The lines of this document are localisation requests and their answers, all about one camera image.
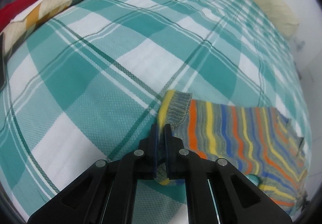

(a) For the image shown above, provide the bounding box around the multicolour striped knit sweater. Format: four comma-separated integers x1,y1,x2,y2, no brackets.
157,89,308,215

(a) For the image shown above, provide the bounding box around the teal white plaid bedspread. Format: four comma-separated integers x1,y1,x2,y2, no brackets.
1,0,312,221

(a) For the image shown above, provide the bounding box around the black smartphone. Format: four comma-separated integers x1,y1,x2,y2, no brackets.
0,33,7,90

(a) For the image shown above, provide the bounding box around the cream orange patterned folded cloth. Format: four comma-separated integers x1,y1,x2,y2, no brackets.
1,0,82,62

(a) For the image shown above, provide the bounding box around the red folded garment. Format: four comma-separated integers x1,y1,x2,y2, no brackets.
0,0,38,31

